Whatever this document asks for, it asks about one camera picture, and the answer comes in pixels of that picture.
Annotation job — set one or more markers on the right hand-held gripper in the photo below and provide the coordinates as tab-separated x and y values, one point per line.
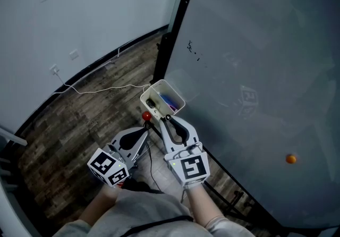
191	168

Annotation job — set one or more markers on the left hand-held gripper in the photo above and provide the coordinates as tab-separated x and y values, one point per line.
106	165

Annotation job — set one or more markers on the black marker pen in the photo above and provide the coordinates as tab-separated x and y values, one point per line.
168	117

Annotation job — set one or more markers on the person's right forearm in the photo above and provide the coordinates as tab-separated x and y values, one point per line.
203	206

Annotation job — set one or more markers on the person's left forearm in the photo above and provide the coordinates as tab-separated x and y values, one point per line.
98	206

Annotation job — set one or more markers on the purple marker pen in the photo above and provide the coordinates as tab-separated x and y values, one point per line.
174	108

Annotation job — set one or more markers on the blue marker pen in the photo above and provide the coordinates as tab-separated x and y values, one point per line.
167	99

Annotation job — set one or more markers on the cream plastic pen holder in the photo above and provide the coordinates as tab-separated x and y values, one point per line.
162	112

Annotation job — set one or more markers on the red round magnet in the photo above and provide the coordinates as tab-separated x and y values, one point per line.
146	116

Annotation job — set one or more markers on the small black round item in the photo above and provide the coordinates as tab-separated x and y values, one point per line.
150	103

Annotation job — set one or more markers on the person's dark trouser leg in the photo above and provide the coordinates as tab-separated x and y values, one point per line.
138	185

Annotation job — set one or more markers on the person in white shirt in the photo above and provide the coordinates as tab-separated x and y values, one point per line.
148	209

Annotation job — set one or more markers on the orange round magnet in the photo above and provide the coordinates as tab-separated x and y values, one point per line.
291	159

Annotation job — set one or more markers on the white desk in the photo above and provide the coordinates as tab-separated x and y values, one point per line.
10	217

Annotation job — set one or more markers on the white blank wall plate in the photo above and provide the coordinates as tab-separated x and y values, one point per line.
74	54

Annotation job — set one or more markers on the white wall socket with plug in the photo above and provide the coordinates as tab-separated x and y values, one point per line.
55	69

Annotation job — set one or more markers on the grey whiteboard with black frame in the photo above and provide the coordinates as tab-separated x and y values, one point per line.
252	58

